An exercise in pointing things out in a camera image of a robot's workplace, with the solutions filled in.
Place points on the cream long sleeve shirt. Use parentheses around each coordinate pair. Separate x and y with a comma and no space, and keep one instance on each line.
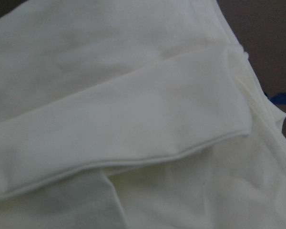
(134,114)

